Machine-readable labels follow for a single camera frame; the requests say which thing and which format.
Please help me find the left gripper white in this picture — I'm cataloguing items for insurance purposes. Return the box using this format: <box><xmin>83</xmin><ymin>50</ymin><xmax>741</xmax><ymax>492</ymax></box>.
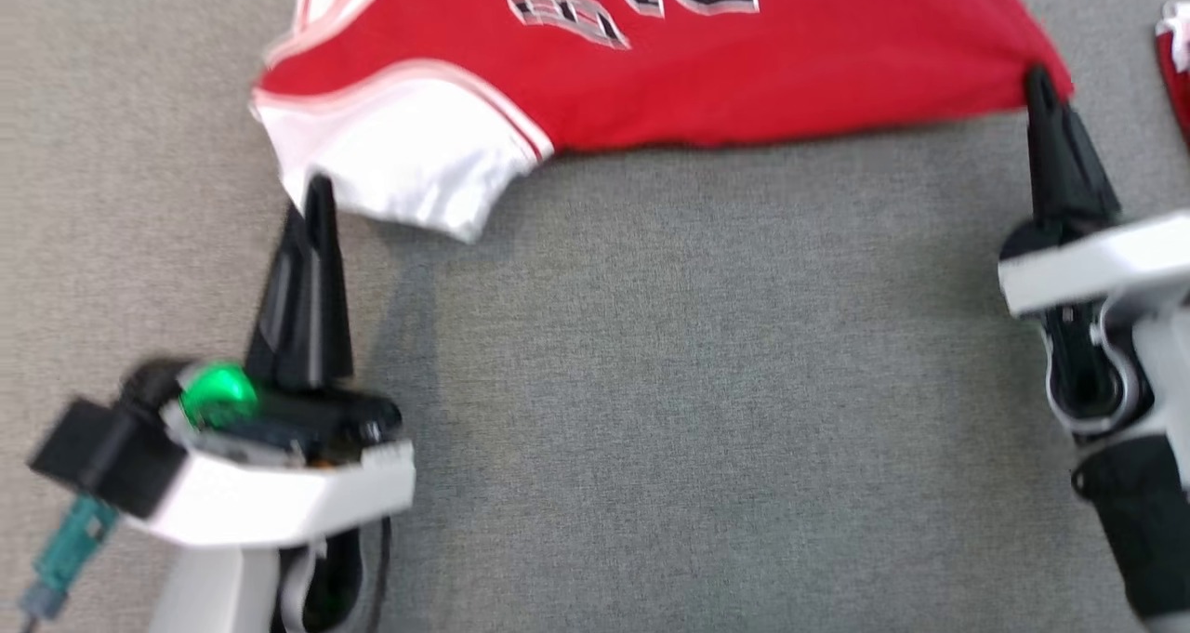
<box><xmin>126</xmin><ymin>176</ymin><xmax>417</xmax><ymax>550</ymax></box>

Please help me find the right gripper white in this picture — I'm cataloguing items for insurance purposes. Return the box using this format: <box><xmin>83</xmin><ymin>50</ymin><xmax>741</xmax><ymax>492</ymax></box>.
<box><xmin>998</xmin><ymin>64</ymin><xmax>1190</xmax><ymax>441</ymax></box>

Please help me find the red white basketball jersey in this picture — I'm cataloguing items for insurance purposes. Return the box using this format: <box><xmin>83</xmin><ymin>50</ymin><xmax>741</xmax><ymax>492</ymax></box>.
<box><xmin>249</xmin><ymin>0</ymin><xmax>1075</xmax><ymax>244</ymax></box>
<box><xmin>1153</xmin><ymin>0</ymin><xmax>1190</xmax><ymax>151</ymax></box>

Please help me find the left camera black cable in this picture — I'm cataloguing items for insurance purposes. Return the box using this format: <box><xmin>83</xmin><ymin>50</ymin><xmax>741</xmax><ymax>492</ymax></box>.
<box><xmin>365</xmin><ymin>517</ymin><xmax>393</xmax><ymax>633</ymax></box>

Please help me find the left camera teal connector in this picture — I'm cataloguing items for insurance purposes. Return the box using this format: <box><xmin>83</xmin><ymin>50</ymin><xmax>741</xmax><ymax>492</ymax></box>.
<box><xmin>19</xmin><ymin>495</ymin><xmax>120</xmax><ymax>620</ymax></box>

